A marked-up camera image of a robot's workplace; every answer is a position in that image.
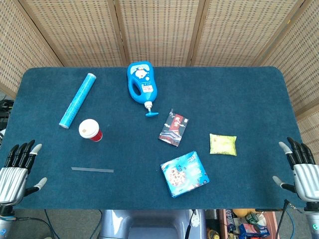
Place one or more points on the blue cling film roll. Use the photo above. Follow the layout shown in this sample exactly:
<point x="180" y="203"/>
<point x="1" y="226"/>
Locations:
<point x="77" y="100"/>

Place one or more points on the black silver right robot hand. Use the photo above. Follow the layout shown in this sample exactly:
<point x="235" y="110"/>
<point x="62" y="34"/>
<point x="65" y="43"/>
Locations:
<point x="306" y="179"/>

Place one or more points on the translucent plastic strip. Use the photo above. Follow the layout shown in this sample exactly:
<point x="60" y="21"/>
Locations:
<point x="92" y="169"/>

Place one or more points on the dark palace print box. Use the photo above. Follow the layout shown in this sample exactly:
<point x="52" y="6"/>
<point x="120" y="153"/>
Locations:
<point x="173" y="128"/>

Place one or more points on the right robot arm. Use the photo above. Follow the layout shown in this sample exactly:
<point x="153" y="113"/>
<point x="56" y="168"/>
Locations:
<point x="312" y="221"/>

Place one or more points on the red box of snacks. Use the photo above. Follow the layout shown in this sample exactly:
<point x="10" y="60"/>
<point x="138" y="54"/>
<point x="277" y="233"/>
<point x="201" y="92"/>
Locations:
<point x="249" y="226"/>

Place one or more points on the blue chocolate cookie box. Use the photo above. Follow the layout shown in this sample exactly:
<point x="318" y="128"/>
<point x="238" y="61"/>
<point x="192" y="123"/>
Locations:
<point x="185" y="174"/>

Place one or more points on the red paper cup white lid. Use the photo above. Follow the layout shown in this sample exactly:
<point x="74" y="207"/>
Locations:
<point x="87" y="128"/>

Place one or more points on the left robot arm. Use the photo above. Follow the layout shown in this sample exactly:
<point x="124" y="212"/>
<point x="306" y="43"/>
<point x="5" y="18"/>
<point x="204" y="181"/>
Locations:
<point x="5" y="224"/>

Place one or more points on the yellow green snack packet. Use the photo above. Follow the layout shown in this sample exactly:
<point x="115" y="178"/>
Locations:
<point x="222" y="145"/>

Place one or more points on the bamboo folding screen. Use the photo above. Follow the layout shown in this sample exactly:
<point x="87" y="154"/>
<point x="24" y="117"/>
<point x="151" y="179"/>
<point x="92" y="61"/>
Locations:
<point x="159" y="30"/>

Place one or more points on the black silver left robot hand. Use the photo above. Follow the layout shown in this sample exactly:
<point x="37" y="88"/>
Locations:
<point x="12" y="179"/>

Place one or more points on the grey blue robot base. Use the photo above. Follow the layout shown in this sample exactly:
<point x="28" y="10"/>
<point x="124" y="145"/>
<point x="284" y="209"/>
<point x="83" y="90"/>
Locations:
<point x="149" y="224"/>

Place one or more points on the blue cartoon pump bottle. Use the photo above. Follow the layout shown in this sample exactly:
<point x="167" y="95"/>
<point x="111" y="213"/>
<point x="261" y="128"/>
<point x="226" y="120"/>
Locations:
<point x="143" y="83"/>

